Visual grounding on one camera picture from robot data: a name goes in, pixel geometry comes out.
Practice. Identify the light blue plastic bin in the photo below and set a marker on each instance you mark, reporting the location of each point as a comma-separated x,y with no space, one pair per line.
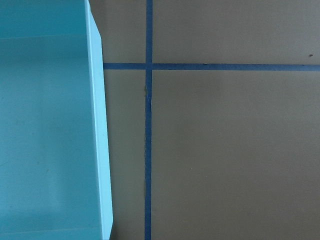
55,179

